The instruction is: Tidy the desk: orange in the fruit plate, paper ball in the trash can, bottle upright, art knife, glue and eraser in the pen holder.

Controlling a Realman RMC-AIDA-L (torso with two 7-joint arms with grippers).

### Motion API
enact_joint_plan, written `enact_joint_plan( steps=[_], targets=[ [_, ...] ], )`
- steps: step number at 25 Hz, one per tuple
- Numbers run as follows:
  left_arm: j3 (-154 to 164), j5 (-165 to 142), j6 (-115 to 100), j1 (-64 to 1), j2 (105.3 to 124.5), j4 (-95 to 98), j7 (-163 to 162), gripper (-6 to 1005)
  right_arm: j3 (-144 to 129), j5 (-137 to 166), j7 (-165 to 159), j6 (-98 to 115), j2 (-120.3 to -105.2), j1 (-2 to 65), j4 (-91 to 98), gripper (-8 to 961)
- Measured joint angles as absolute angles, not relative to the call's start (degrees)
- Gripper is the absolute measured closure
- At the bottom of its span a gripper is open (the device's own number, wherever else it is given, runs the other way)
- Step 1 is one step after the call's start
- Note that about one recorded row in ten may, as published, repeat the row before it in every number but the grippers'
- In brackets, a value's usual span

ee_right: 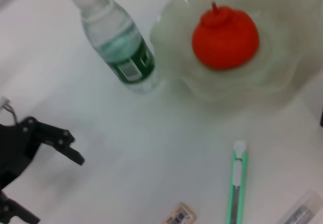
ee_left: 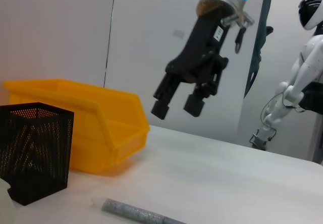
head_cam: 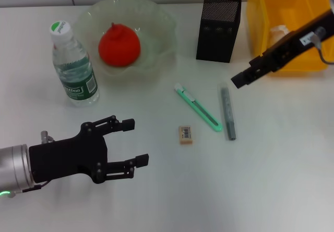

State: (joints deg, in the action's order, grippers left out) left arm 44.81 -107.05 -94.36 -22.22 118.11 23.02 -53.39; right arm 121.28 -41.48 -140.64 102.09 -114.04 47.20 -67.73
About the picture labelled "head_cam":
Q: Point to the beige eraser with barcode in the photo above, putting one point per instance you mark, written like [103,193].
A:
[185,134]

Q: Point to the black mesh pen holder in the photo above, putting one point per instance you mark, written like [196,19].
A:
[216,38]

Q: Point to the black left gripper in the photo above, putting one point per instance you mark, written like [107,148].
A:
[68,159]

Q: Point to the grey marker pen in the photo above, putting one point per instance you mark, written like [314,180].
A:
[228,111]

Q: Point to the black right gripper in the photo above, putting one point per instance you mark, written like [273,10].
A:
[295,46]

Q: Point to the mint green utility knife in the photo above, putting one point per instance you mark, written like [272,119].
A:
[198,109]

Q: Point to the pale green glass fruit plate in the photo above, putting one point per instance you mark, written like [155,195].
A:
[156,33]

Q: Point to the red-orange fruit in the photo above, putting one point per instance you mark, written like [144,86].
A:
[118,46]

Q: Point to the yellow plastic bin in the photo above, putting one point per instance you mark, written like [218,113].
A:
[261,20]

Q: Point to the clear bottle with green label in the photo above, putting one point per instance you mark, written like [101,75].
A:
[75,72]

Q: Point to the white paper ball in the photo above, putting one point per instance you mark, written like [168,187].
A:
[278,30]

